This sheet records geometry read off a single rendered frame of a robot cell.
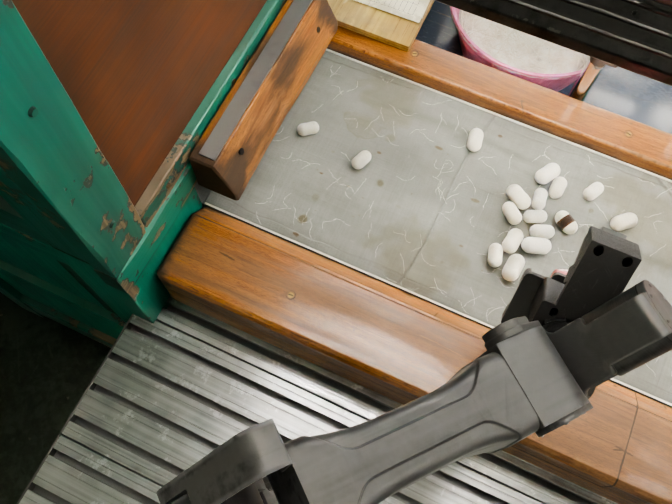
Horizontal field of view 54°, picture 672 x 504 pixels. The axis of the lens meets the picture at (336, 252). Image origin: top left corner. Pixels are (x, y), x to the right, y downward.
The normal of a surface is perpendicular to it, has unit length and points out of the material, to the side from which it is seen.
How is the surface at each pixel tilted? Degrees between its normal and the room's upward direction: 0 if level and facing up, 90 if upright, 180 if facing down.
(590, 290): 50
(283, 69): 66
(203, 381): 0
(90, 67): 90
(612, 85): 0
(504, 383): 20
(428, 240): 0
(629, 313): 42
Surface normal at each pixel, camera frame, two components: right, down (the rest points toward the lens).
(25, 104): 0.91, 0.39
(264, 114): 0.84, 0.22
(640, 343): -0.59, -0.01
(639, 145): 0.01, -0.38
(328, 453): 0.32, -0.50
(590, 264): -0.31, 0.40
